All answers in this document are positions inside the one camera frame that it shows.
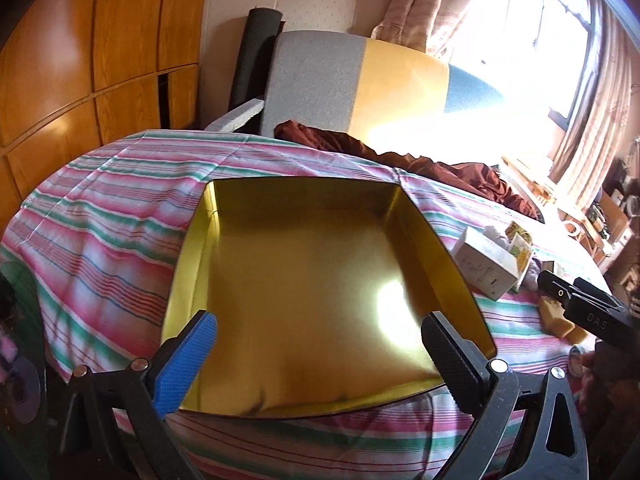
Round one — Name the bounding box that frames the gold metal tin box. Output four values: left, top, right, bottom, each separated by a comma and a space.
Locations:
163, 177, 497, 418

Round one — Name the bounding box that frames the maroon brown blanket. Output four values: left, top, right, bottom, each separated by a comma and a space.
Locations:
273, 120, 539, 220

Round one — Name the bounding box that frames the wooden wardrobe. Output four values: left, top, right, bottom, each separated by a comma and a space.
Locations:
0, 0, 214, 231

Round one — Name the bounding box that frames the yellow sponge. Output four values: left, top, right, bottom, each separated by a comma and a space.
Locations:
538, 296, 589, 344

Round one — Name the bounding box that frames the black rolled mat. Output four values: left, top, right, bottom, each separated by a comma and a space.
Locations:
229, 8, 284, 110

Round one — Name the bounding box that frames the striped pink green bedsheet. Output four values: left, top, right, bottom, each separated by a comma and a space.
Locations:
1, 130, 603, 479

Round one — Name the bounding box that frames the white cardboard box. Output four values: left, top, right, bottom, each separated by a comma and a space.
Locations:
451, 226, 518, 301

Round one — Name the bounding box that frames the weidan cracker pack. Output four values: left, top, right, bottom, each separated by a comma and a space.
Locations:
504, 221, 533, 292

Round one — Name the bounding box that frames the grey yellow blue headboard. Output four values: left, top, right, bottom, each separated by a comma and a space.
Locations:
260, 30, 503, 145

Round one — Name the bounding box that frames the pink beige curtain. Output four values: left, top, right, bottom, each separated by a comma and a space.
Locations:
372, 0, 632, 207

